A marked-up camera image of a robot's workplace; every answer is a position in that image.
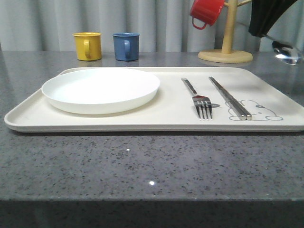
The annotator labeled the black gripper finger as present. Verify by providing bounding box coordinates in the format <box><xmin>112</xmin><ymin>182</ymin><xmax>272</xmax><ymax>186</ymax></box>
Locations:
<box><xmin>260</xmin><ymin>0</ymin><xmax>297</xmax><ymax>37</ymax></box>
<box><xmin>248</xmin><ymin>0</ymin><xmax>273</xmax><ymax>36</ymax></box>

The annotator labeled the silver metal spoon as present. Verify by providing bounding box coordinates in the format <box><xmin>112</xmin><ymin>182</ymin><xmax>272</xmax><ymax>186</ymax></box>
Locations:
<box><xmin>237</xmin><ymin>21</ymin><xmax>304</xmax><ymax>66</ymax></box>

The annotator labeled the silver metal chopstick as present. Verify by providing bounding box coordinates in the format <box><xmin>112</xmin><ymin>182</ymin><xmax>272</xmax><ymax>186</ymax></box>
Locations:
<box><xmin>210</xmin><ymin>76</ymin><xmax>253</xmax><ymax>120</ymax></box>
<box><xmin>208</xmin><ymin>76</ymin><xmax>247</xmax><ymax>121</ymax></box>

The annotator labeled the silver metal fork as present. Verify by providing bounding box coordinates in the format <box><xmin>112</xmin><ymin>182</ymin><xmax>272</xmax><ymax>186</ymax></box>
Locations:
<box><xmin>182</xmin><ymin>78</ymin><xmax>213</xmax><ymax>120</ymax></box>

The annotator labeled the white round plate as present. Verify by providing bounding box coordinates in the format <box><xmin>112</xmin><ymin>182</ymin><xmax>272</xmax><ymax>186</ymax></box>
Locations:
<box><xmin>41</xmin><ymin>67</ymin><xmax>160</xmax><ymax>114</ymax></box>

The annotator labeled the red enamel mug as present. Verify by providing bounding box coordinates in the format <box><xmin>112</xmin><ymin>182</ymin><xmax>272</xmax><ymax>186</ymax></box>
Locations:
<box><xmin>190</xmin><ymin>0</ymin><xmax>225</xmax><ymax>30</ymax></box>

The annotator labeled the wooden mug tree stand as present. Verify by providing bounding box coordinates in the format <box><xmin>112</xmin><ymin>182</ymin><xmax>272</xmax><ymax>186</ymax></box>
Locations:
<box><xmin>198</xmin><ymin>0</ymin><xmax>253</xmax><ymax>64</ymax></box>

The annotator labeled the blue enamel mug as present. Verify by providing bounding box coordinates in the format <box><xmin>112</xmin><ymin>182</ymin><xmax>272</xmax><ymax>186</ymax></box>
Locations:
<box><xmin>113</xmin><ymin>33</ymin><xmax>140</xmax><ymax>61</ymax></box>

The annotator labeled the yellow enamel mug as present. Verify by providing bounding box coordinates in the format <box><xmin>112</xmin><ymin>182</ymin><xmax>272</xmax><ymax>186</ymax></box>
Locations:
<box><xmin>73</xmin><ymin>32</ymin><xmax>102</xmax><ymax>61</ymax></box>

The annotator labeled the grey pleated curtain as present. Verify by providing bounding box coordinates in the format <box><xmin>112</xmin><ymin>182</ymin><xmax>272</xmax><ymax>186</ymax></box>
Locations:
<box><xmin>0</xmin><ymin>0</ymin><xmax>304</xmax><ymax>52</ymax></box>

